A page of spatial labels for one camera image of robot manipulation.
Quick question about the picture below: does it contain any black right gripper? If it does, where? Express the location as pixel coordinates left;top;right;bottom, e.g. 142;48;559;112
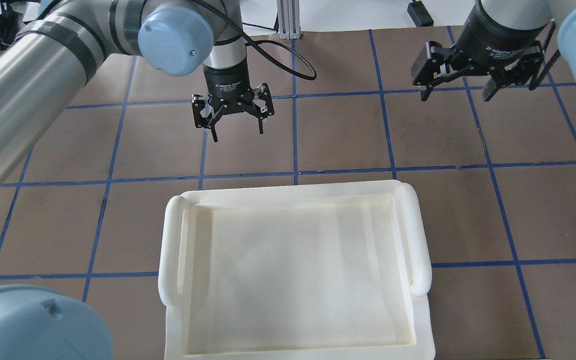
411;10;544;102

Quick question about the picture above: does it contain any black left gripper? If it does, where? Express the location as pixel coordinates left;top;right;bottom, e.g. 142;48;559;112
190;66;275;143

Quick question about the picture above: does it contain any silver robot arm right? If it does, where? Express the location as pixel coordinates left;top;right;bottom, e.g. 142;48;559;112
411;0;576;101

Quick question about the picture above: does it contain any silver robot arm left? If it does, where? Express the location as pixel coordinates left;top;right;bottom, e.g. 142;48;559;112
0;0;275;360

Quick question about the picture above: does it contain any black power adapter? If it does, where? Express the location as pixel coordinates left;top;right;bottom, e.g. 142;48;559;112
406;0;434;28

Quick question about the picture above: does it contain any white plastic tray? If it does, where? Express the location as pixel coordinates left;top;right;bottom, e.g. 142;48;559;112
158;179;436;360

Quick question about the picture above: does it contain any aluminium frame post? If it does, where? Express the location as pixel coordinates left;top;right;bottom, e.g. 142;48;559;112
276;0;303;40

